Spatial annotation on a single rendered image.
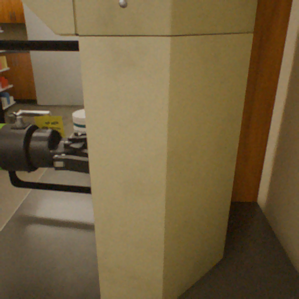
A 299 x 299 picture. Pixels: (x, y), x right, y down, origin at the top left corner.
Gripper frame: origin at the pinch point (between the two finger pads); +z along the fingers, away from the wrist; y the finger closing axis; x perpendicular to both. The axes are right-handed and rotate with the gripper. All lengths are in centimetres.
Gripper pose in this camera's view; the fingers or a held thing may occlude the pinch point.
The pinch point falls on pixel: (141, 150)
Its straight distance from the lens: 55.4
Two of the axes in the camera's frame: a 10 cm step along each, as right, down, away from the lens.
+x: 0.0, 9.2, 4.0
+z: 10.0, 0.3, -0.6
